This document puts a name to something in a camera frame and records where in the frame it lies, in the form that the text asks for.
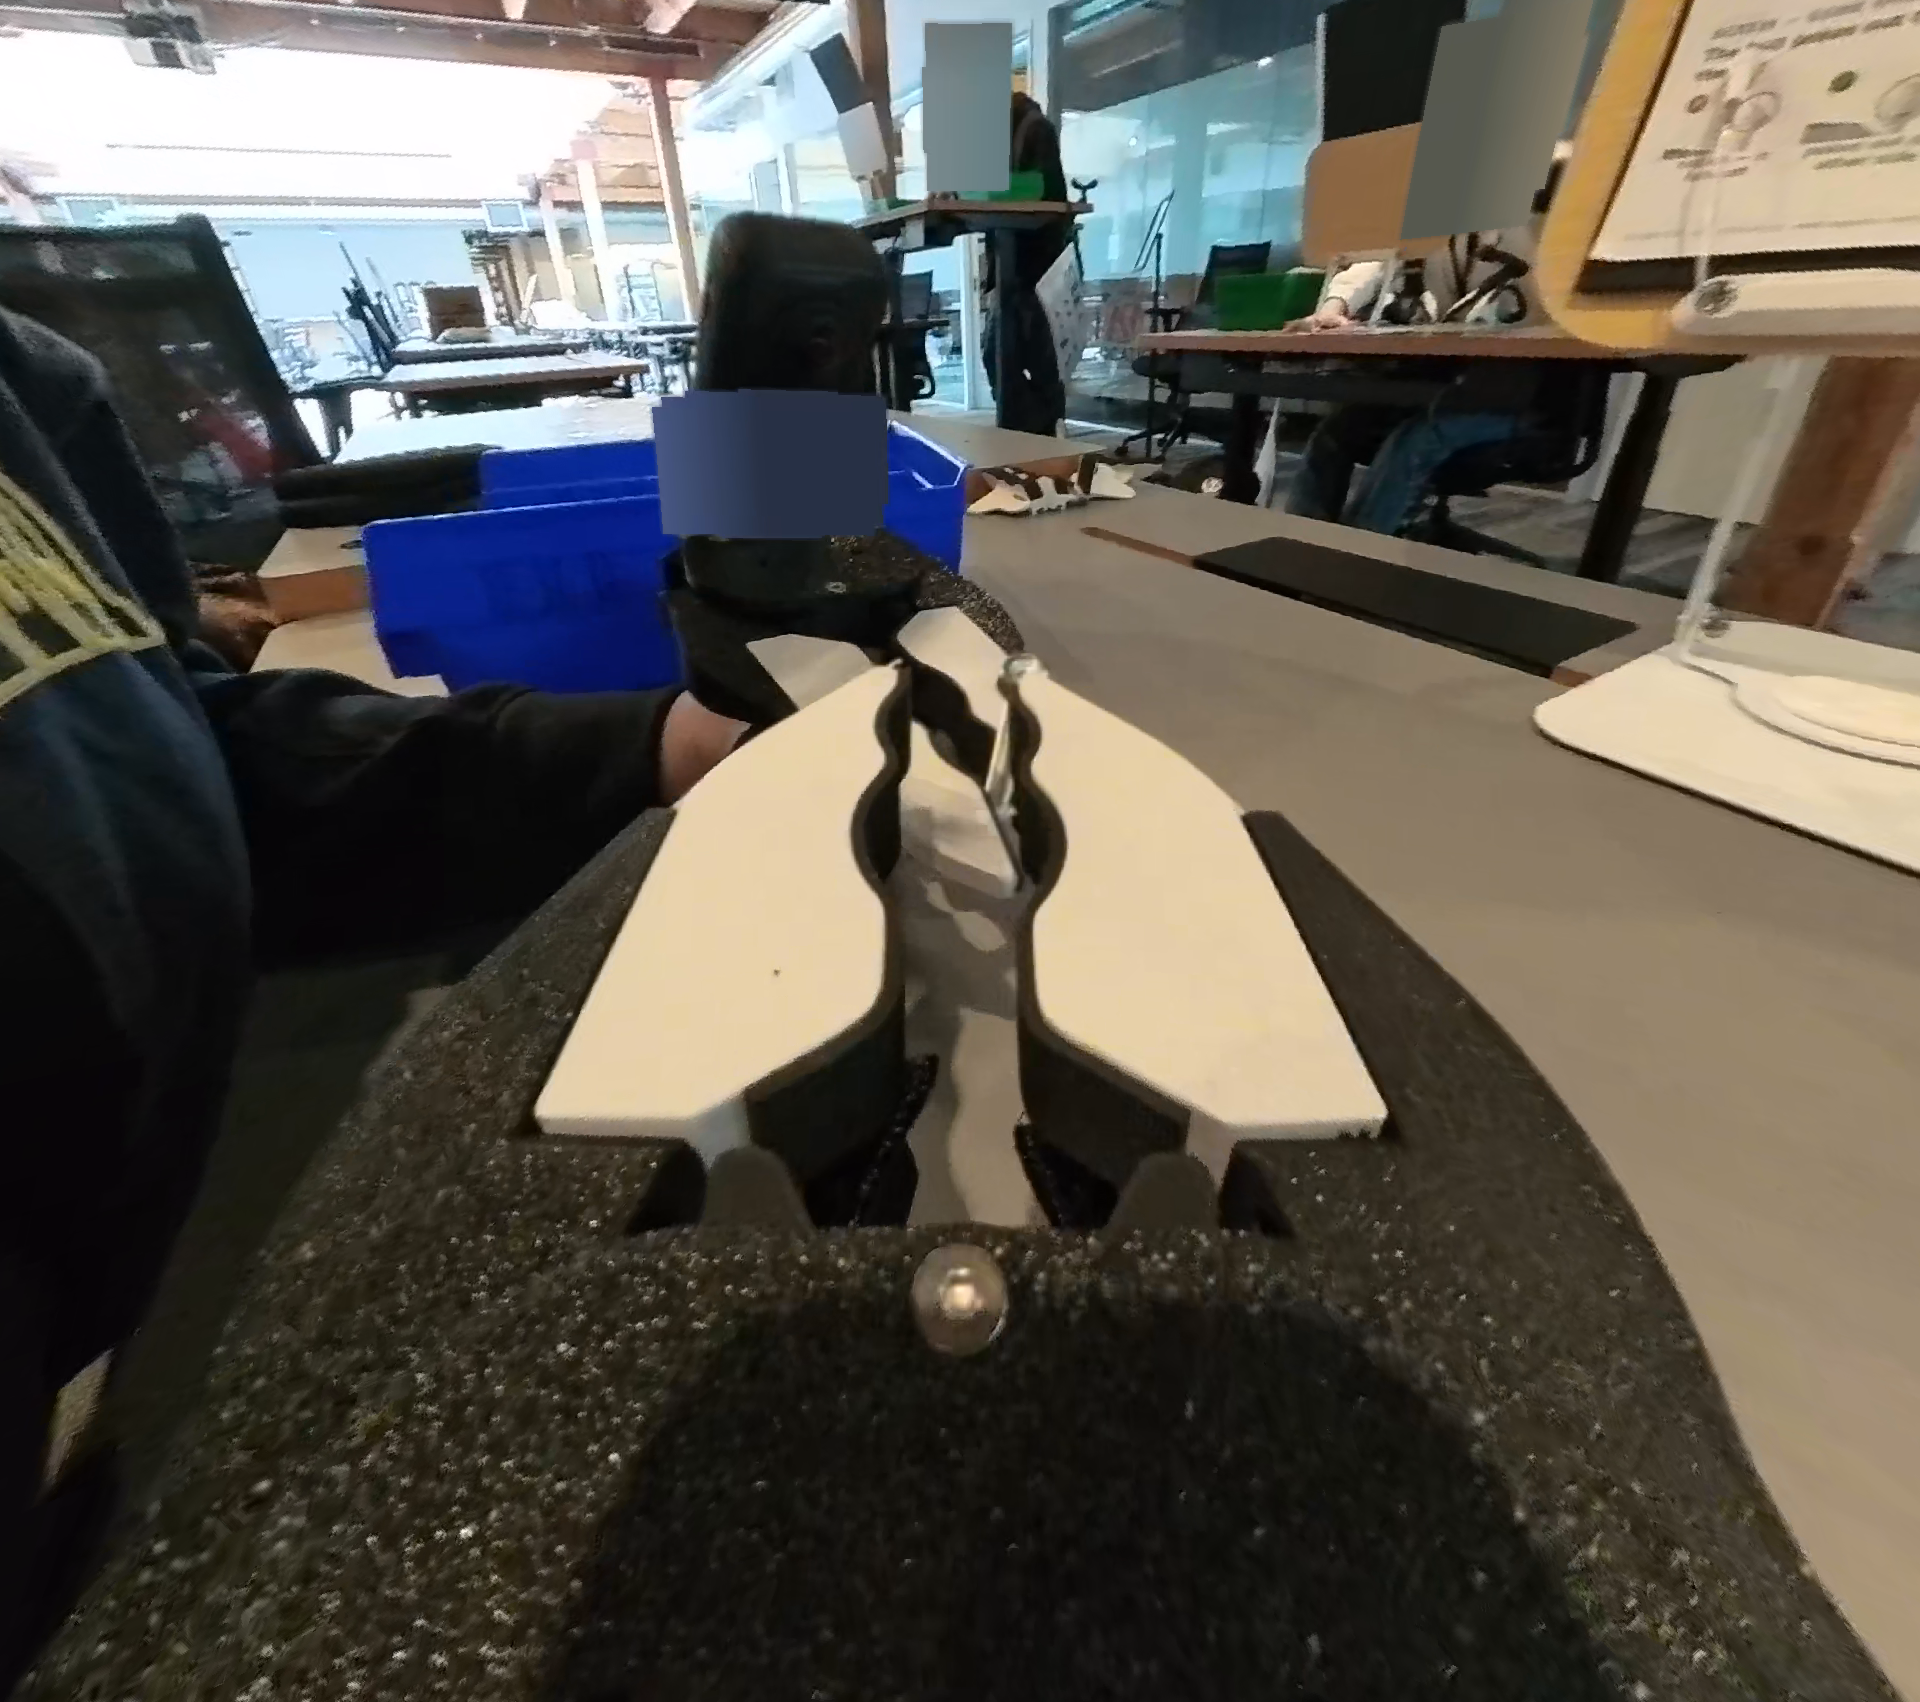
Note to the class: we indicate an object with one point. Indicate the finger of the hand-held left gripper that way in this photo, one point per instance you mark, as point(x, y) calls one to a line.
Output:
point(951, 817)
point(816, 676)

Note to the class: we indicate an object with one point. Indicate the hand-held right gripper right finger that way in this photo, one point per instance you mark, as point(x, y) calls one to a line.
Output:
point(1186, 951)

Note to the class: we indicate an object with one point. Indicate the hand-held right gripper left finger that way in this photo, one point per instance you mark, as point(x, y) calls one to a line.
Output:
point(734, 951)

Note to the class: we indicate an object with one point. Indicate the silver long bolt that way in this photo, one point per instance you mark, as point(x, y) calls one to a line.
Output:
point(1004, 749)

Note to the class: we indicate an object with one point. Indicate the person's left forearm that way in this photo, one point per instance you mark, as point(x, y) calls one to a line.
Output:
point(451, 773)

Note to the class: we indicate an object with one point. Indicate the person's left hand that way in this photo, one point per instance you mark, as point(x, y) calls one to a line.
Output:
point(707, 749)

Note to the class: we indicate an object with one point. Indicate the white and black plastic parts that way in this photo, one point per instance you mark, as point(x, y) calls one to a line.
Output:
point(1037, 488)

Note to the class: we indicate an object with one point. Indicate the blue plastic bin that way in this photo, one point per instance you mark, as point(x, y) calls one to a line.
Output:
point(510, 622)

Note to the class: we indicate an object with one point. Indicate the standing desk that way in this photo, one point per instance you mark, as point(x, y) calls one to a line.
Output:
point(962, 214)

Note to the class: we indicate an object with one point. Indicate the black desk mat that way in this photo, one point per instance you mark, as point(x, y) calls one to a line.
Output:
point(1425, 609)

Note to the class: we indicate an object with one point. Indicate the green plastic bin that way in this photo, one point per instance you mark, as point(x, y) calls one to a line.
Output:
point(1268, 300)
point(1004, 188)

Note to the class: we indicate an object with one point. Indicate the white document stand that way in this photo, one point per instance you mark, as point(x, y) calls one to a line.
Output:
point(1650, 720)

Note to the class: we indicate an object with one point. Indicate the wooden top desk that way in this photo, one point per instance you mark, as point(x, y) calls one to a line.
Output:
point(1277, 341)

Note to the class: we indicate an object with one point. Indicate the person's dark hoodie torso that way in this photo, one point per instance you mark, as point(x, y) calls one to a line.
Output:
point(104, 908)

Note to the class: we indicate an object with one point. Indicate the black mesh office chair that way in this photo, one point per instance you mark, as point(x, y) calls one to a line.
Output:
point(138, 355)

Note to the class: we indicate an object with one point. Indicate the black monitor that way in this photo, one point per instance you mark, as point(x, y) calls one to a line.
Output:
point(1388, 52)

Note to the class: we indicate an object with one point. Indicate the wooden clipboard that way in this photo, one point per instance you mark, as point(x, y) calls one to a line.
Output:
point(1590, 159)

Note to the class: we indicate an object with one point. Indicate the white instruction sheet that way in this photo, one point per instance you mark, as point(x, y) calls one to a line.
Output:
point(1801, 8)

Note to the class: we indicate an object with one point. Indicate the wooden post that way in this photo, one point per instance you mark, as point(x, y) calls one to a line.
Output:
point(1847, 488)

